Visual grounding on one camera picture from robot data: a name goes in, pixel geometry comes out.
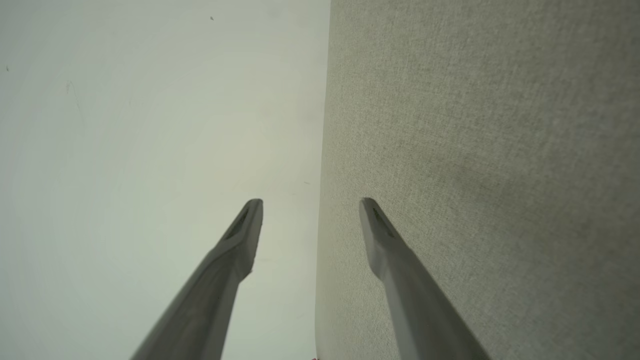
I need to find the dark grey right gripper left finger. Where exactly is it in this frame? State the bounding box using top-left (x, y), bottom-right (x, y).
top-left (131, 198), bottom-right (264, 360)

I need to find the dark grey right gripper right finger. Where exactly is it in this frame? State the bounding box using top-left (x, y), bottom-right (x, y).
top-left (359, 197), bottom-right (491, 360)

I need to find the grey fabric sofa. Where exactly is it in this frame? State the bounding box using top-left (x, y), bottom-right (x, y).
top-left (315, 0), bottom-right (640, 360)

